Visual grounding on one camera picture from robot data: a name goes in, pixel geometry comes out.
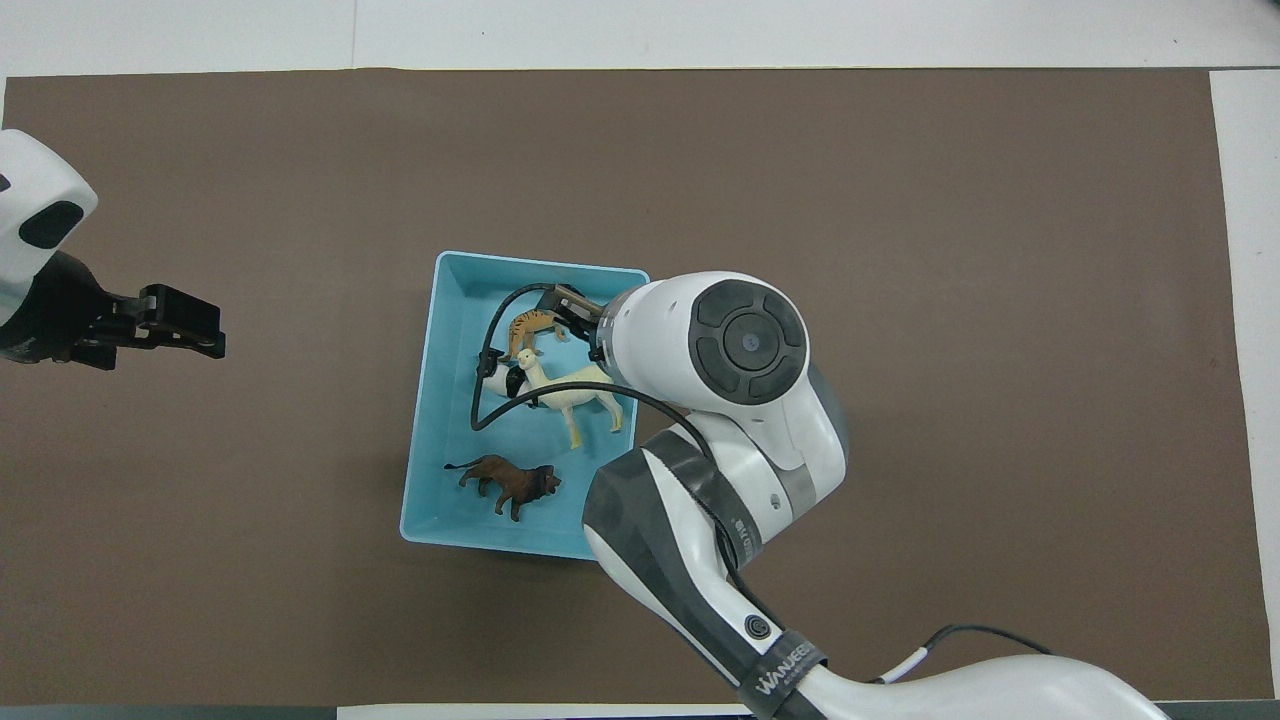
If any brown lion toy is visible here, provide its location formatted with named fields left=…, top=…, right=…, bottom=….
left=443, top=454, right=563, bottom=524

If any black and white panda toy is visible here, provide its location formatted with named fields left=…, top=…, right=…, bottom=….
left=477, top=354, right=533, bottom=402

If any cream llama toy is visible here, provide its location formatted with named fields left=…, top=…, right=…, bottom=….
left=514, top=348, right=627, bottom=452

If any brown table mat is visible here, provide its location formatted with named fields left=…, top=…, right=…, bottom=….
left=0, top=67, right=1277, bottom=707

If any orange striped tiger toy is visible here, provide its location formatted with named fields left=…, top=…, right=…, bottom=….
left=502, top=309, right=572, bottom=364

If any light blue storage box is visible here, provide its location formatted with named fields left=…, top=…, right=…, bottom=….
left=399, top=250, right=652, bottom=564

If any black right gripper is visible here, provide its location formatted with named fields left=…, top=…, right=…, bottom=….
left=546, top=286, right=613, bottom=351

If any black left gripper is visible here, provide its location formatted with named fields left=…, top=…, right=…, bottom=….
left=0, top=250, right=227, bottom=372

